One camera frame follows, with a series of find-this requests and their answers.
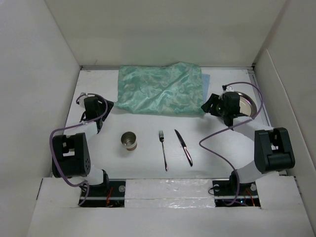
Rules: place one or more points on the silver table knife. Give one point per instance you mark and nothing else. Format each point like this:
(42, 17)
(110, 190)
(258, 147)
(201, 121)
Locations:
(184, 146)

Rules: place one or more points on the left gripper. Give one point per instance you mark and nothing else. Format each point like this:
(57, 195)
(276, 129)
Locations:
(101, 102)

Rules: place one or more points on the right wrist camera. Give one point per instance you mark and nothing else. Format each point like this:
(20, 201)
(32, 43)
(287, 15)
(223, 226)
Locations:
(227, 88)

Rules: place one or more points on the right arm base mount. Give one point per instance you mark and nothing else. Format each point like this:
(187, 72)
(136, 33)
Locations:
(224, 194)

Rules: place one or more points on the silver fork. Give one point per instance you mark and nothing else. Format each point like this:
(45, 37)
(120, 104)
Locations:
(161, 138)

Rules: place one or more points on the metal cup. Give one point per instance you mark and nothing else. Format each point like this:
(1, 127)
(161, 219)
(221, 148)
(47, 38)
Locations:
(129, 141)

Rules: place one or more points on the metal plate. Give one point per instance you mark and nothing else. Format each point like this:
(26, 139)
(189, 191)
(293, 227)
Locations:
(247, 105)

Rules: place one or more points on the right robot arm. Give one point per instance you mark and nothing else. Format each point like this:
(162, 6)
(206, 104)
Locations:
(272, 146)

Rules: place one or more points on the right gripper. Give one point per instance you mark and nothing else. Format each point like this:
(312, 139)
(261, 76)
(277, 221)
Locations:
(207, 106)

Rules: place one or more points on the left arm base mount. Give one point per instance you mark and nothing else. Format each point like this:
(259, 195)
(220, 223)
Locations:
(111, 195)

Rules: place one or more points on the green patterned cloth placemat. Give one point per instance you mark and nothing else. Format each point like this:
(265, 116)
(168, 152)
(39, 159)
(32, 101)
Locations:
(174, 90)

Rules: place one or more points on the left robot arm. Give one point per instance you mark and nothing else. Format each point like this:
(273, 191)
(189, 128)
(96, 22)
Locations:
(69, 145)

